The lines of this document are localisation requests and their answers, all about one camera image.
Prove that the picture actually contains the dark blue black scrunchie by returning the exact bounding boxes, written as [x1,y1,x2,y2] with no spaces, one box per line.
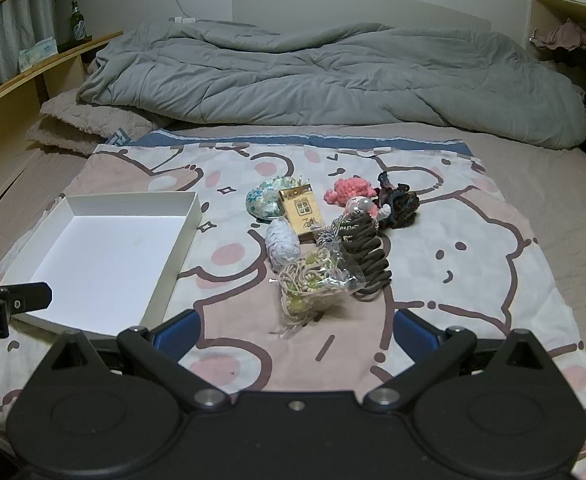
[377,171,421,229]

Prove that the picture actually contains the grey duvet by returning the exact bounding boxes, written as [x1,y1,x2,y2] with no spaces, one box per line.
[76,21,586,150]

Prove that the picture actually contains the white shallow cardboard box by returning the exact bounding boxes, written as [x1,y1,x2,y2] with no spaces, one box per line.
[0,191,202,337]

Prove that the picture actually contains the grey curtain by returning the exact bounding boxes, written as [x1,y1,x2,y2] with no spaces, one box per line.
[0,0,56,101]

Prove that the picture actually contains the blue floral fabric pouch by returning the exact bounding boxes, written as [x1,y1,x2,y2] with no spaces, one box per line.
[245,175,298,221]

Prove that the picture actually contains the small yellow box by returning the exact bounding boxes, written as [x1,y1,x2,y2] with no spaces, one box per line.
[279,185,326,241]

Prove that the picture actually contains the green glass bottle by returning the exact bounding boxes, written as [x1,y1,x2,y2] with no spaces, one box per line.
[68,0,84,46]

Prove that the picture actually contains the pink crochet doll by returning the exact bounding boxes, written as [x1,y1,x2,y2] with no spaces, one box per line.
[324,177,392,223]

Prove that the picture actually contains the bag of beige hair ties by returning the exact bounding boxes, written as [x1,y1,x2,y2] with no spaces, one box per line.
[271,250,366,336]

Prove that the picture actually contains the wooden open shelf unit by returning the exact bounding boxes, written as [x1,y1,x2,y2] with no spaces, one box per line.
[528,0,586,176]

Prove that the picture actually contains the tissue pack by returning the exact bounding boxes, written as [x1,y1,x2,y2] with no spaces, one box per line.
[18,39,58,72]

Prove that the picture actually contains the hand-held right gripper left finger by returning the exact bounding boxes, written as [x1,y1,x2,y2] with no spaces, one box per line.
[33,309,232,413]

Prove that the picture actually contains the pink clothes pile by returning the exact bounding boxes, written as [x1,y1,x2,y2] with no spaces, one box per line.
[530,19,586,66]

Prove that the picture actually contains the wooden bedside shelf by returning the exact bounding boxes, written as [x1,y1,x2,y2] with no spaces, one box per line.
[0,30,124,231]

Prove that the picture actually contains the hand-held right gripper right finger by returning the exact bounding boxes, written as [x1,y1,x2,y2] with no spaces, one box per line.
[363,309,564,413]

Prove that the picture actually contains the cartoon printed blanket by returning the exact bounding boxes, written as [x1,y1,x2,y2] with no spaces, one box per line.
[0,132,586,480]

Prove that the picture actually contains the white yarn ball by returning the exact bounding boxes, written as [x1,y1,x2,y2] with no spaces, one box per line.
[265,218,301,264]

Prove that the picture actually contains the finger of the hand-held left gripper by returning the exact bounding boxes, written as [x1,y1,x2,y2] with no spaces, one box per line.
[0,281,54,317]

